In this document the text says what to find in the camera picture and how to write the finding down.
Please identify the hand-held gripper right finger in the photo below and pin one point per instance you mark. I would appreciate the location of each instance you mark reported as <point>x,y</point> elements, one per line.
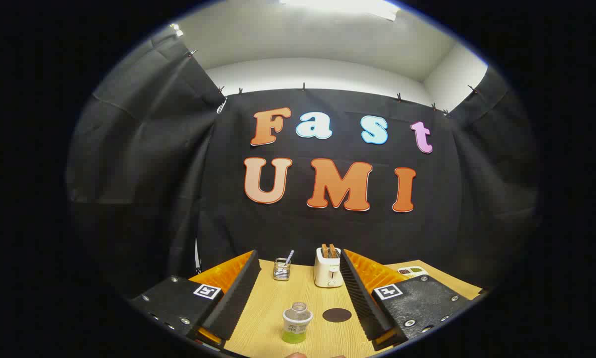
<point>362,298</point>

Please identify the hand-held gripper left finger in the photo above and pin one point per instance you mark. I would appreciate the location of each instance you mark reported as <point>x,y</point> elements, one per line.
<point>238,298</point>

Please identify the dark brown round coaster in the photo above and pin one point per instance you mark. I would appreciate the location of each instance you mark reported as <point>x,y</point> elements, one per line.
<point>337,315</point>

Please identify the white green label juice bottle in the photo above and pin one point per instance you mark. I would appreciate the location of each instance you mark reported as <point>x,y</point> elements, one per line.
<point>297,318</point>

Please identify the wooden table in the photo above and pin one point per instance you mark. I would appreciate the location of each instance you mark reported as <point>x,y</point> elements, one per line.
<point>268,308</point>

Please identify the cream toaster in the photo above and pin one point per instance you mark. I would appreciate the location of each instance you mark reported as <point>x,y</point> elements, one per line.
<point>326,273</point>

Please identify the white divided condiment dish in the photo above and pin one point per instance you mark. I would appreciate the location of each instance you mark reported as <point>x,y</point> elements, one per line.
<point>412,272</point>

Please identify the toast slices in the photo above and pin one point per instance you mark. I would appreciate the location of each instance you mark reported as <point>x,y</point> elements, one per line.
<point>327,250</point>

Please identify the striped straw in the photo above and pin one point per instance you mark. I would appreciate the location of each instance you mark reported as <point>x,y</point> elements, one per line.
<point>289,256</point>

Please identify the ceiling light panel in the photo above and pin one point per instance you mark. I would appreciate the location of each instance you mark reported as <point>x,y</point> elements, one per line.
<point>342,6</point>

